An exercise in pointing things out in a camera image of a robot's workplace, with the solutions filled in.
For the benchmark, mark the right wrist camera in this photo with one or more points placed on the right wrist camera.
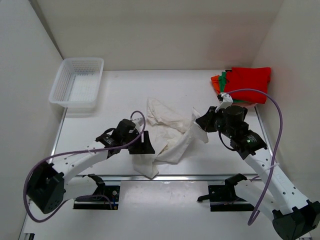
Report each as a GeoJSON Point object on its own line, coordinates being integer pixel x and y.
{"type": "Point", "coordinates": [225, 101]}

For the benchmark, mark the pink folded t shirt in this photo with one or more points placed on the pink folded t shirt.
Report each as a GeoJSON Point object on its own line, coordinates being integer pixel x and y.
{"type": "Point", "coordinates": [247, 104]}

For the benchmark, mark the green folded t shirt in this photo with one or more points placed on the green folded t shirt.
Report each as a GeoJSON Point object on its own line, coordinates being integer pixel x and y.
{"type": "Point", "coordinates": [222, 80]}

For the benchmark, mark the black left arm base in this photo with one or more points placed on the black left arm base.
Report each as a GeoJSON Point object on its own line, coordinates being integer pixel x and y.
{"type": "Point", "coordinates": [105, 196]}

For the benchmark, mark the white t shirt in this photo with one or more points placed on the white t shirt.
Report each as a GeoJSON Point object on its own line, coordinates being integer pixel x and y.
{"type": "Point", "coordinates": [170, 135]}

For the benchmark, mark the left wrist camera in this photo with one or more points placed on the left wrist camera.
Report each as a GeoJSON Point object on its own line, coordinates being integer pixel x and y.
{"type": "Point", "coordinates": [139, 123]}

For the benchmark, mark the aluminium table rail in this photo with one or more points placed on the aluminium table rail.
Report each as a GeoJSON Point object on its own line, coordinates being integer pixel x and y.
{"type": "Point", "coordinates": [165, 178]}

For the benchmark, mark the white plastic basket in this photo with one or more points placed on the white plastic basket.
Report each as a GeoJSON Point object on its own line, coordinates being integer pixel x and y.
{"type": "Point", "coordinates": [77, 83]}

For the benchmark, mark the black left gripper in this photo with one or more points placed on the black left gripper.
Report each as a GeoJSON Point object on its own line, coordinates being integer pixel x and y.
{"type": "Point", "coordinates": [145, 146]}

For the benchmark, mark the red folded t shirt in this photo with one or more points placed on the red folded t shirt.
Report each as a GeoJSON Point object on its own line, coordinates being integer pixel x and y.
{"type": "Point", "coordinates": [248, 78]}

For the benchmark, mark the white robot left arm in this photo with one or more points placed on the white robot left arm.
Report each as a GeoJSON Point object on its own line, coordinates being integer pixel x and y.
{"type": "Point", "coordinates": [49, 185]}

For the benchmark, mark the orange folded t shirt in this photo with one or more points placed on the orange folded t shirt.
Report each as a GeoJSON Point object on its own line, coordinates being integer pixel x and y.
{"type": "Point", "coordinates": [215, 80]}

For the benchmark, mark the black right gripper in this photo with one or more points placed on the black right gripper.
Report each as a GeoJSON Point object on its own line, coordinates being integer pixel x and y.
{"type": "Point", "coordinates": [203, 121]}

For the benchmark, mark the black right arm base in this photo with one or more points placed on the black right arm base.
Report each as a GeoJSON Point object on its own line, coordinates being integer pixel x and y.
{"type": "Point", "coordinates": [223, 198]}

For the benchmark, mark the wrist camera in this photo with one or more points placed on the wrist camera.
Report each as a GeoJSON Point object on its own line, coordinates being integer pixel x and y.
{"type": "Point", "coordinates": [139, 123]}
{"type": "Point", "coordinates": [225, 101]}

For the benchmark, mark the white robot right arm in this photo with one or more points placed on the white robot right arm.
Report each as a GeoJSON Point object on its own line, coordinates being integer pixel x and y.
{"type": "Point", "coordinates": [292, 214]}

